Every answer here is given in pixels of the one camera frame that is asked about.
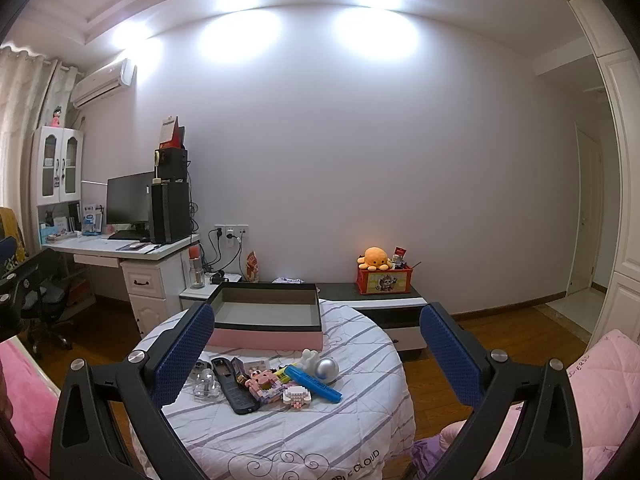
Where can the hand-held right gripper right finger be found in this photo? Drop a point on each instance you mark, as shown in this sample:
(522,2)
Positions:
(445,355)

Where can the clear plastic packet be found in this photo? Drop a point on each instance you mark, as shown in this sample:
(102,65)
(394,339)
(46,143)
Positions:
(206,385)

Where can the white desk with drawers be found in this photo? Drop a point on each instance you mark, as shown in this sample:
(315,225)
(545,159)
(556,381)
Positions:
(150,280)

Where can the white door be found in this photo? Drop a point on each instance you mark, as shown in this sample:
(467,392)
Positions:
(585,210)

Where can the black computer tower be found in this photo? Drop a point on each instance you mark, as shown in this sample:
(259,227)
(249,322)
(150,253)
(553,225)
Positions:
(170,212)

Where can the pink quilt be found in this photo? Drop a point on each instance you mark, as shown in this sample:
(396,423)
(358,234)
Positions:
(600,375)

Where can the black remote control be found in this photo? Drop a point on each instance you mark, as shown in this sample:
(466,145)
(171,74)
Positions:
(235,390)

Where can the white desk lamp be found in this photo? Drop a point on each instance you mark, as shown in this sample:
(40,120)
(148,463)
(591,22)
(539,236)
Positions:
(94,183)

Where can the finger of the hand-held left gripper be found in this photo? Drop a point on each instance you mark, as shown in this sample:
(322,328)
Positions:
(27,275)
(7,255)

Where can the white wardrobe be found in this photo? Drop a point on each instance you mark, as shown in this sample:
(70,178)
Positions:
(620,160)

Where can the orange octopus plush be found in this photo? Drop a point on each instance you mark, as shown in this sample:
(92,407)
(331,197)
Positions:
(374,257)

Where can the white nightstand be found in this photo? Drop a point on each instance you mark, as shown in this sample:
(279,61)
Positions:
(192,294)

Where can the clear bottle with red cap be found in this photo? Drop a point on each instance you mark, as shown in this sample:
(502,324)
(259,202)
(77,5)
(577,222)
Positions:
(196,272)

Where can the black speaker box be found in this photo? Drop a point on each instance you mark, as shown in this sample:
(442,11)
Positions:
(172,162)

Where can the pink box with dark rim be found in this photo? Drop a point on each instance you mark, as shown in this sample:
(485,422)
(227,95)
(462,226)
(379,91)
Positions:
(265,340)

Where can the blue highlighter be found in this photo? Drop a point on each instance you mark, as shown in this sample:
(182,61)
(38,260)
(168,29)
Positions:
(315,385)

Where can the black keyboard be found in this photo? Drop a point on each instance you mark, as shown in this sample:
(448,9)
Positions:
(127,235)

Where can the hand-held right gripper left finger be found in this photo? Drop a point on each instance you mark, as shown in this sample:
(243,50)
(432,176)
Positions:
(182,355)

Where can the cream curtain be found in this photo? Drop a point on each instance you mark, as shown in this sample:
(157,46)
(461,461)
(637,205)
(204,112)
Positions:
(20,125)

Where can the silver ball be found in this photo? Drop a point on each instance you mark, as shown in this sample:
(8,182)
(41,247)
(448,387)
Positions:
(327,369)

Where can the small red and white carton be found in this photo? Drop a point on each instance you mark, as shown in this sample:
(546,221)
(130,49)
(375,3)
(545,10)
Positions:
(400,255)

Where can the small black device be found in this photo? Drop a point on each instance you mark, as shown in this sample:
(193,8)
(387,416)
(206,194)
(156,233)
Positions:
(216,277)

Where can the orange snack bag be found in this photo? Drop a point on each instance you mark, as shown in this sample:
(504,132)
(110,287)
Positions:
(252,266)

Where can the small pink doll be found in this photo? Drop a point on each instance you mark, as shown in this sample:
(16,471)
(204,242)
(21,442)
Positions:
(57,116)

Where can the tissue packet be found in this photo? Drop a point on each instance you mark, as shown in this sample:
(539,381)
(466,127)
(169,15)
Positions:
(288,280)

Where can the white building block figure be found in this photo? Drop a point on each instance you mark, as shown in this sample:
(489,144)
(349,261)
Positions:
(297,396)

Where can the white glass-door cabinet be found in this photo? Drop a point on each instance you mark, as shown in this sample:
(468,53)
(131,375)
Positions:
(59,160)

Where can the striped white tablecloth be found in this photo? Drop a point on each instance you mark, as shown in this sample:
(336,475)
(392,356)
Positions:
(300,435)

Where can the pink building block figure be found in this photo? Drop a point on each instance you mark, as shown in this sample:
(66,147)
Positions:
(262,385)

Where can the yellow highlighter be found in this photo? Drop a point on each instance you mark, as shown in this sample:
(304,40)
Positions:
(281,374)

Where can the yellow patterned cloth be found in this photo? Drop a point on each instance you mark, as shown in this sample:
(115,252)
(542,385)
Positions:
(9,222)

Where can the white wall power outlet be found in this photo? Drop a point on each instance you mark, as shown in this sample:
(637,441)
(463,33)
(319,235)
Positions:
(230,232)

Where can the black and white TV stand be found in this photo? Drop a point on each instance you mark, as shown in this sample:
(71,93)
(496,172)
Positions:
(390,305)

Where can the black office chair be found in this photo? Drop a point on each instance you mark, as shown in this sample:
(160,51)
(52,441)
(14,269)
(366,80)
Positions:
(47,302)

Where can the black computer monitor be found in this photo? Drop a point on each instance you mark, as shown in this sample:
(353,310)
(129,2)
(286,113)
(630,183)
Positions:
(130,200)

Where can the white air conditioner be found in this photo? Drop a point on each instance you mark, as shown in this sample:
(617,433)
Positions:
(100,85)

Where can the red printed storage box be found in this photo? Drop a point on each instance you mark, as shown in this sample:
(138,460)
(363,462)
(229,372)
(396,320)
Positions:
(382,282)

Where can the pink blanket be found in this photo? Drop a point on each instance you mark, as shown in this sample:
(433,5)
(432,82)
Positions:
(25,385)

